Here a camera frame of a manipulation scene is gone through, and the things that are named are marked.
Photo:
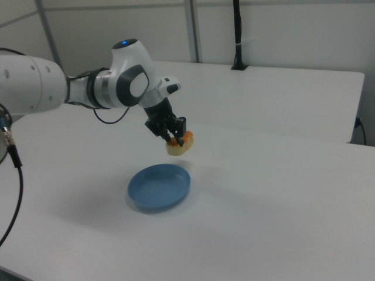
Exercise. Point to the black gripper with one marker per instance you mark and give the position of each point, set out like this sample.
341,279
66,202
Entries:
159,118

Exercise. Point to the bread slice with orange topping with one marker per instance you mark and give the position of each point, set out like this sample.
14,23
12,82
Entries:
179,145

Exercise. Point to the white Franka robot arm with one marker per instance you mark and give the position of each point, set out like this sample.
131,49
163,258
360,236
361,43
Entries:
58,85

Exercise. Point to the blue plastic plate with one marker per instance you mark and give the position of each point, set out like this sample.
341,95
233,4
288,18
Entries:
159,190

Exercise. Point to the grey metal partition post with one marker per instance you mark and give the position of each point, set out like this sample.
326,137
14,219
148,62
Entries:
192,30
49,32

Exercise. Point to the black camera stand pole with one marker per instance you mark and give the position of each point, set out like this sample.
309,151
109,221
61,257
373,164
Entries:
238,35

